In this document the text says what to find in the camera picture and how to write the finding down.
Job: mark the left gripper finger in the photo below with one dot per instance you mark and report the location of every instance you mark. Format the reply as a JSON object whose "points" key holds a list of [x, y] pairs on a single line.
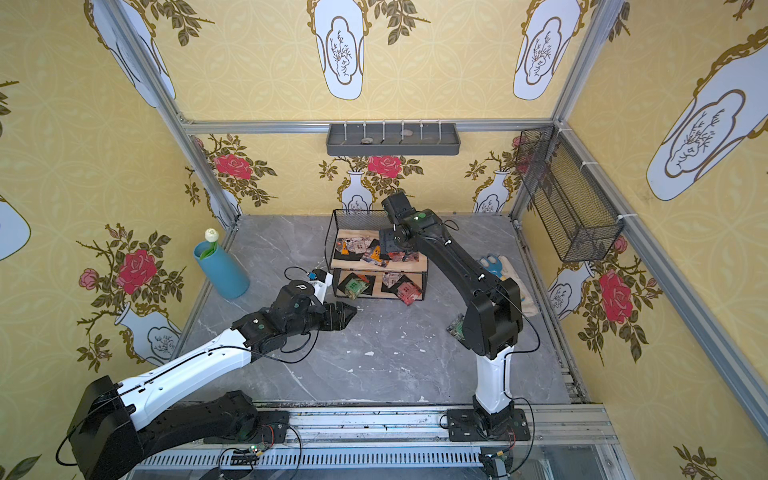
{"points": [[337, 323], [340, 308]]}

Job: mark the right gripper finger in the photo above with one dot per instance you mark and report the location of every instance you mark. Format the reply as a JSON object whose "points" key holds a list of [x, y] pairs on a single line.
{"points": [[386, 247], [406, 253]]}

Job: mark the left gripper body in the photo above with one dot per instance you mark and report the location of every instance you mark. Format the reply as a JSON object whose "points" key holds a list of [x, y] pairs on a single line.
{"points": [[327, 315]]}

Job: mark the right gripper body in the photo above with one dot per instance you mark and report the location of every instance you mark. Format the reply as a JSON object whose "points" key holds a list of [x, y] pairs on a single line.
{"points": [[389, 241]]}

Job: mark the red floral tea bag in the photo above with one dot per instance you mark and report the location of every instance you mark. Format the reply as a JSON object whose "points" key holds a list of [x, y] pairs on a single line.
{"points": [[409, 293]]}

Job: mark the red house tea bag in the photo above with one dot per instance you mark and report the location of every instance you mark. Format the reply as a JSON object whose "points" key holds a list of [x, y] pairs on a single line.
{"points": [[394, 257]]}

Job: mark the green tea bag top shelf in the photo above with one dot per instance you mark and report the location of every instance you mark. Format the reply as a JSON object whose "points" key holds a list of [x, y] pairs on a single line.
{"points": [[455, 329]]}

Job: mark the green tea bag shelf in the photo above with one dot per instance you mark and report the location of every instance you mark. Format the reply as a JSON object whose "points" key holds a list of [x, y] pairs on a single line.
{"points": [[354, 286], [455, 329]]}

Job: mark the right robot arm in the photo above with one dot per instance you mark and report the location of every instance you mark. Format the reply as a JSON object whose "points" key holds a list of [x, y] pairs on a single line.
{"points": [[494, 315]]}

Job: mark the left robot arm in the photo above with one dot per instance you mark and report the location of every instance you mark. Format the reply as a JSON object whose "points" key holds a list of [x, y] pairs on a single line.
{"points": [[117, 425]]}

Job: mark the green tea bag lower shelf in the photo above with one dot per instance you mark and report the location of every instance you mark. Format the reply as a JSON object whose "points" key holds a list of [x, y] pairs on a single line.
{"points": [[354, 286]]}

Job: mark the beige illustrated tea bag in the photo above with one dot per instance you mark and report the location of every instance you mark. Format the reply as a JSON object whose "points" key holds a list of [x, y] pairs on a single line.
{"points": [[351, 248]]}

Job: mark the blue cylindrical vase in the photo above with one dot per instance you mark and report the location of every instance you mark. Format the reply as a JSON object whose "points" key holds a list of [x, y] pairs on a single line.
{"points": [[224, 272]]}

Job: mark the blue yellow hand rake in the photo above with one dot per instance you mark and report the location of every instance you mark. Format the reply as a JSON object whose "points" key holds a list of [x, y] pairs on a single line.
{"points": [[492, 264]]}

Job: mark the white tulip flower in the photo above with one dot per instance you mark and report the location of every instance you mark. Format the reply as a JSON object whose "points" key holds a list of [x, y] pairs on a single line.
{"points": [[211, 237]]}

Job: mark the beige cloth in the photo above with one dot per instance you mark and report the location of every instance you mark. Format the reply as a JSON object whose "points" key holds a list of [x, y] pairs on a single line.
{"points": [[529, 307]]}

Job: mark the black wire two-tier shelf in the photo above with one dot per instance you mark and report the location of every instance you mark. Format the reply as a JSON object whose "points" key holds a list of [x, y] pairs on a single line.
{"points": [[365, 263]]}

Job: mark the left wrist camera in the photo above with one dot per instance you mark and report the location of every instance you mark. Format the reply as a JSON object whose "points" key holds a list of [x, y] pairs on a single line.
{"points": [[321, 281]]}

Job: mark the grey wall tray shelf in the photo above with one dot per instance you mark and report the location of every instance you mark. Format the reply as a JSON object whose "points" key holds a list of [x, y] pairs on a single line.
{"points": [[401, 138]]}

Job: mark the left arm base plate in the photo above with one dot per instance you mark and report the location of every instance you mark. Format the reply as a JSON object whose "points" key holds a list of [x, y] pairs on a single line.
{"points": [[269, 427]]}

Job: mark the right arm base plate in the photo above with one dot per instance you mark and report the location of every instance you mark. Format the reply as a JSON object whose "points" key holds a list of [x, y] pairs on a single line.
{"points": [[475, 424]]}

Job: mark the black mesh wall basket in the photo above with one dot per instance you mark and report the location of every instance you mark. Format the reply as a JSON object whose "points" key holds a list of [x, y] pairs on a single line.
{"points": [[580, 220]]}

